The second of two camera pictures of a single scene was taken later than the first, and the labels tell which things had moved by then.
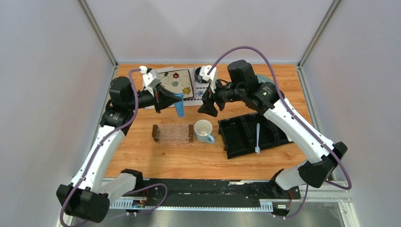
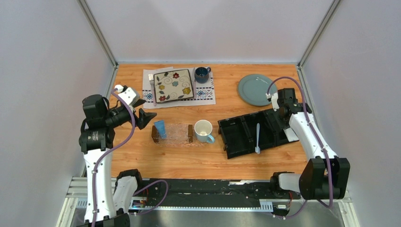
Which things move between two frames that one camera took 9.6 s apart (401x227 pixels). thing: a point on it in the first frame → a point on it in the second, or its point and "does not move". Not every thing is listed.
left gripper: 163,98 → 143,117
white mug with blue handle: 203,129 does not move
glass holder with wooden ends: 173,133 does not move
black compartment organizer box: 239,135 does not move
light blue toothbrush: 257,149 does not move
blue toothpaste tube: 180,106 → 160,125
